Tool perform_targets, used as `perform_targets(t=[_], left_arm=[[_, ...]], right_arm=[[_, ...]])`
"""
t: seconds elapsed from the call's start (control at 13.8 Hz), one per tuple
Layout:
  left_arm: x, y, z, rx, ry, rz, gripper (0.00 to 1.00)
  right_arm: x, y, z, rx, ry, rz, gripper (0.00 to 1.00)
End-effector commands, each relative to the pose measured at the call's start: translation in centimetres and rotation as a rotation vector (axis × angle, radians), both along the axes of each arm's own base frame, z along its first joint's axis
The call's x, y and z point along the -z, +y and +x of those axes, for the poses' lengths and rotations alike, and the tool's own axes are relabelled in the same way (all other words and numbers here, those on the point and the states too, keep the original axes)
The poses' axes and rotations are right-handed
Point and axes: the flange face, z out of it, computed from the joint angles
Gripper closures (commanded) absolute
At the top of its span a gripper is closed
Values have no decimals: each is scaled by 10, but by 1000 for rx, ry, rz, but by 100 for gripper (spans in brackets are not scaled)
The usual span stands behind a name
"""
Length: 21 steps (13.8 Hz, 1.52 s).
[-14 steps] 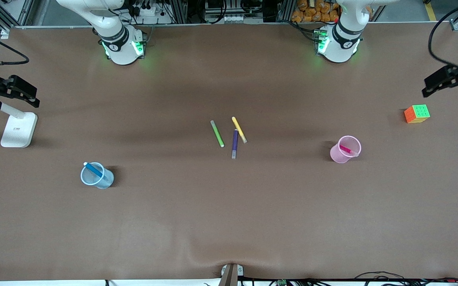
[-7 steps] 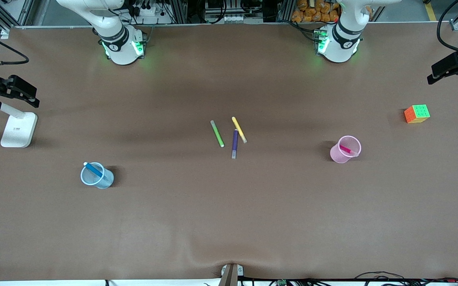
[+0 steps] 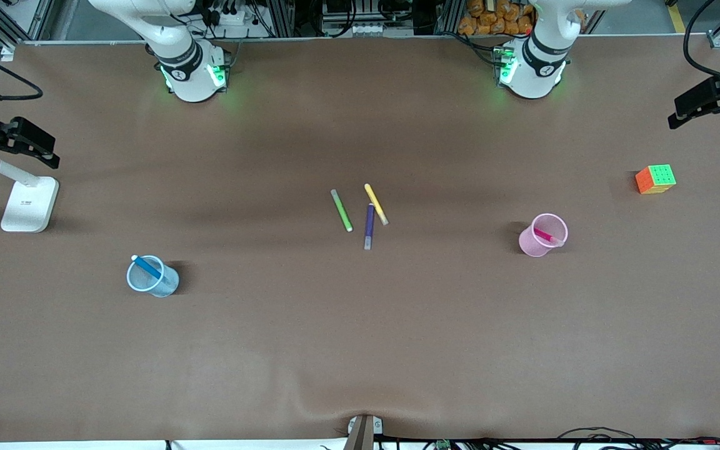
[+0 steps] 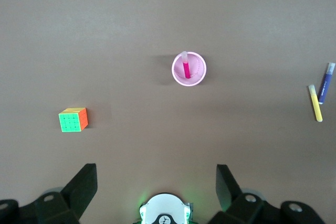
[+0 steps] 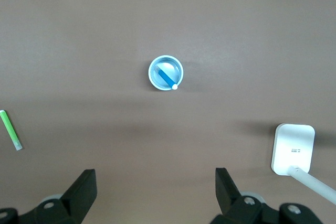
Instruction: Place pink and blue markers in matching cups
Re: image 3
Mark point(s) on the blue marker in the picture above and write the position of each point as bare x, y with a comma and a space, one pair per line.
146, 266

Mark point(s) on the pink marker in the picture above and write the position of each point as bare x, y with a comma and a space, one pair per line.
546, 235

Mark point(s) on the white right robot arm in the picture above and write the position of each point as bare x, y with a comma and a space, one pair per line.
185, 69

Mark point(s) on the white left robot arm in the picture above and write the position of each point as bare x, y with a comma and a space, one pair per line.
535, 69

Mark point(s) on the white lamp stand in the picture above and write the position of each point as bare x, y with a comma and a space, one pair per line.
29, 206

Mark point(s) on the colourful puzzle cube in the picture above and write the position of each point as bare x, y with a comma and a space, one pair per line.
660, 177

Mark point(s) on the light blue cup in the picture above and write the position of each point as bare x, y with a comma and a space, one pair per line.
163, 284

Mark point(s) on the orange snack bags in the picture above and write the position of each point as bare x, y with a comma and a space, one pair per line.
491, 22

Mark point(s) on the pink cup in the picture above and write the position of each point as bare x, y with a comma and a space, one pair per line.
530, 245

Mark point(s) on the white power strip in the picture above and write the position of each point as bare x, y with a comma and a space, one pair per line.
232, 17

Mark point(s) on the green marker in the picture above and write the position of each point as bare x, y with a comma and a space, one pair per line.
341, 210

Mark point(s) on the white connector strip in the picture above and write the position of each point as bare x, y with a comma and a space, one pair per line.
366, 29

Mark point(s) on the yellow marker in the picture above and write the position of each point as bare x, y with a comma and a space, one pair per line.
375, 203

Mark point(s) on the purple marker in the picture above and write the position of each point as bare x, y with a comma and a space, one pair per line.
369, 226

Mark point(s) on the metal table clamp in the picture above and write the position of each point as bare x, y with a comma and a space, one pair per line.
361, 434

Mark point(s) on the metal corner bracket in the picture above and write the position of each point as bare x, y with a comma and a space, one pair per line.
717, 40

